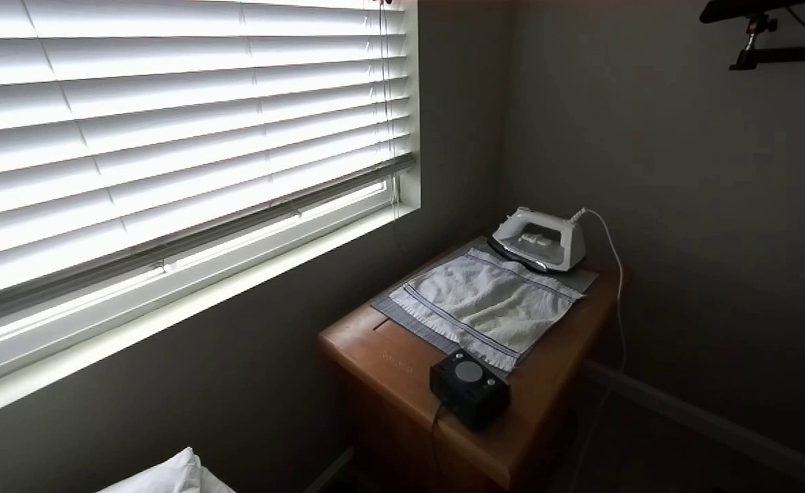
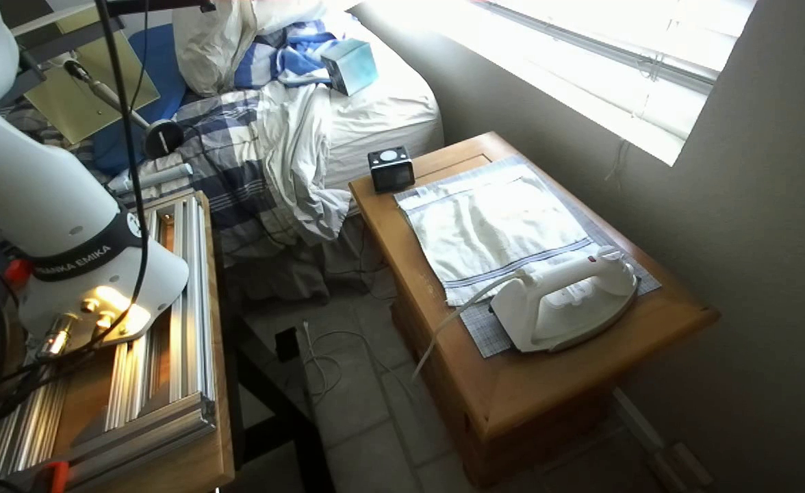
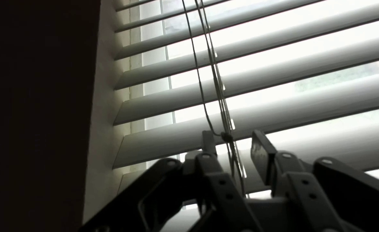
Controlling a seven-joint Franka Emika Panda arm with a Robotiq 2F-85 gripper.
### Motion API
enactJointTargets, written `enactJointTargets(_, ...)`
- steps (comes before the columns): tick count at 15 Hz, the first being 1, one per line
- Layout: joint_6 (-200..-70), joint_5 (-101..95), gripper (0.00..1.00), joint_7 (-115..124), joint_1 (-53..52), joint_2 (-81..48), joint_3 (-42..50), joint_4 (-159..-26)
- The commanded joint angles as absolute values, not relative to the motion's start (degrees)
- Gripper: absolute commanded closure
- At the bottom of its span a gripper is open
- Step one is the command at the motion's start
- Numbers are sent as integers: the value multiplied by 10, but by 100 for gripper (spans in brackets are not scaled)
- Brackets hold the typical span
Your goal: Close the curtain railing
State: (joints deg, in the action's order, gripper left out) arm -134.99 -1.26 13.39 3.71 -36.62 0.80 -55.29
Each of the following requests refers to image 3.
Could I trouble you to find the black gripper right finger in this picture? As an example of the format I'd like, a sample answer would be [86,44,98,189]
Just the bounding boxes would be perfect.
[250,128,379,232]

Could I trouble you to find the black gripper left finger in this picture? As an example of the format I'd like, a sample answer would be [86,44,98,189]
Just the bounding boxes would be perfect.
[77,130,264,232]

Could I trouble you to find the thin blind pull cord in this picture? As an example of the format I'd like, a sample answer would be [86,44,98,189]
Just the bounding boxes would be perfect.
[179,0,249,199]

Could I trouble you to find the white venetian window blinds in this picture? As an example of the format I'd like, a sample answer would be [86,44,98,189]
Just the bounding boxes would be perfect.
[111,0,379,200]

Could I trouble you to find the white window frame sill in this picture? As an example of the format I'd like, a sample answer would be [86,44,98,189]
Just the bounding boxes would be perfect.
[83,0,133,225]

